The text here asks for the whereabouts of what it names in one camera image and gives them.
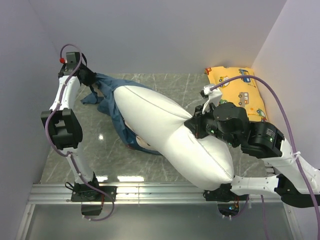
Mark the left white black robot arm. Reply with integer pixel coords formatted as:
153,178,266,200
41,51,101,202

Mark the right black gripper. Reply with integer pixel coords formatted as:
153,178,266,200
185,102,241,148

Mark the blue cartoon mouse pillowcase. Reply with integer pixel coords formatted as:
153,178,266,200
81,73,161,156

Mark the white pillow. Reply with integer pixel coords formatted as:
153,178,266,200
113,85,234,191

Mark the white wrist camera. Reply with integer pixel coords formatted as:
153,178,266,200
200,84,223,114
59,57,67,64

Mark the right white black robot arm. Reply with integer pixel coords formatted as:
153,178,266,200
184,102,320,208

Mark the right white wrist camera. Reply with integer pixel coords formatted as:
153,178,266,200
200,84,223,114

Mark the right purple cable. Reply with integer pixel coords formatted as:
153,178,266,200
212,75,320,240

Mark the purple cable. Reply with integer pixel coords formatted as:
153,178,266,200
44,44,116,222
212,75,320,240

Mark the aluminium mounting rail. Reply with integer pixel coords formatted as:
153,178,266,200
27,181,292,205

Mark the yellow car print pillow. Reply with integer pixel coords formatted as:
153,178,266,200
204,66,268,122

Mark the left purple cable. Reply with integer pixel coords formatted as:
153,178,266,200
44,44,116,222

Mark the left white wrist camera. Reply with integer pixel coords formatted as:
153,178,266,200
59,57,67,64

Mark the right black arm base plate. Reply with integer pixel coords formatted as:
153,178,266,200
202,183,250,220

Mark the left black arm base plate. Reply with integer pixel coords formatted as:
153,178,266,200
70,184,117,217

